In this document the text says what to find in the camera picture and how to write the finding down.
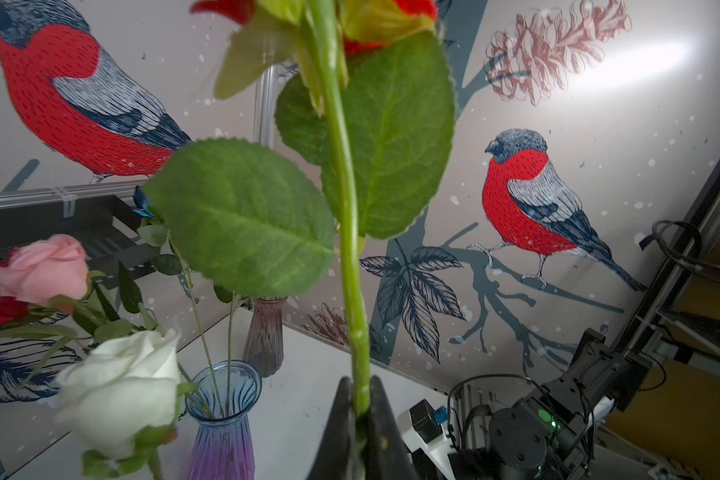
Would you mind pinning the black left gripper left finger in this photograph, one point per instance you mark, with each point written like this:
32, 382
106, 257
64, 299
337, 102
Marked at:
338, 455

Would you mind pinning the white artificial rose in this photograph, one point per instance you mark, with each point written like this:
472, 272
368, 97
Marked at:
123, 402

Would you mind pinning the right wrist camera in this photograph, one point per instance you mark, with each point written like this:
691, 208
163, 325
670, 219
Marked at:
422, 431

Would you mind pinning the pink grey glass vase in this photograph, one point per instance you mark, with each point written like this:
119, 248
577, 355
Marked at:
264, 346

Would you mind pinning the black hanging wire basket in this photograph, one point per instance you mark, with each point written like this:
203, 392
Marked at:
105, 226

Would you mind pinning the blue purple glass vase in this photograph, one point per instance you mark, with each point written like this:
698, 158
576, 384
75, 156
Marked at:
223, 449

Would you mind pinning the pink artificial rose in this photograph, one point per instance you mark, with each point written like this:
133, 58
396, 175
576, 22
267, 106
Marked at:
59, 279

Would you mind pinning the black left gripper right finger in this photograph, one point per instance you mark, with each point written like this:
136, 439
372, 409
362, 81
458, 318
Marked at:
386, 455

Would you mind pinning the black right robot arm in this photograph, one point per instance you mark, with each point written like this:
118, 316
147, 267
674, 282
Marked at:
550, 433

